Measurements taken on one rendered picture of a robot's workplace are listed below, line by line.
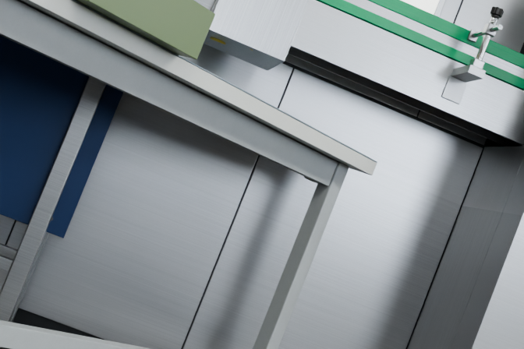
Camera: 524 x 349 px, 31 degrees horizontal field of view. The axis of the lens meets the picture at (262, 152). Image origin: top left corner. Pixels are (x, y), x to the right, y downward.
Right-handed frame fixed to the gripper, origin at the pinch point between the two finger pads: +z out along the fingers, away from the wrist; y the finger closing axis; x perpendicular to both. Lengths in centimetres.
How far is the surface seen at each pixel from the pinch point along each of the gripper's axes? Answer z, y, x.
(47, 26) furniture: 33, 34, 43
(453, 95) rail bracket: 6, -50, -17
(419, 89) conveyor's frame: 7.6, -42.2, -17.7
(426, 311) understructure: 57, -70, -36
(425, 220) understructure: 35, -62, -39
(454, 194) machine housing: 26, -66, -39
